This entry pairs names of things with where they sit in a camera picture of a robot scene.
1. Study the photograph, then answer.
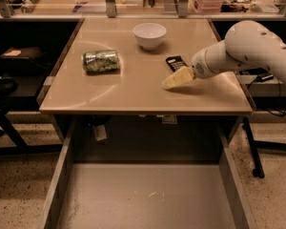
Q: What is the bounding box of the black power adapter with cable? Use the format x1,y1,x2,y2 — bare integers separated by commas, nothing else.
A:
245,73,286,116

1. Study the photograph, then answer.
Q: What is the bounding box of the white ceramic bowl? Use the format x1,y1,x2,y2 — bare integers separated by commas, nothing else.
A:
133,23,167,51

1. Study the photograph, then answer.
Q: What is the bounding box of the black table leg right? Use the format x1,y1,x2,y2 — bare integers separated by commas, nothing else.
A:
243,117,265,178

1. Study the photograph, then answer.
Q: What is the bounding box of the open grey top drawer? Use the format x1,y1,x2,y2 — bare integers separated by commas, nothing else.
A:
38,116,257,229

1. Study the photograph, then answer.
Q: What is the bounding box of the white tag under table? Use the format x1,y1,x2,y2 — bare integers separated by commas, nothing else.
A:
92,125,107,141

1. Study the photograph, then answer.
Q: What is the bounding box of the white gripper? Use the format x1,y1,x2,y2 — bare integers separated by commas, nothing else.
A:
162,50,217,90

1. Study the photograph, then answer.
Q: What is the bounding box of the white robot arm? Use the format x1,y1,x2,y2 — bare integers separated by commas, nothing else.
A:
162,20,286,90

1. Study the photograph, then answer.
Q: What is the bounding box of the black rxbar chocolate wrapper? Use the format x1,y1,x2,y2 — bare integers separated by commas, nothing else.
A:
166,55,187,72

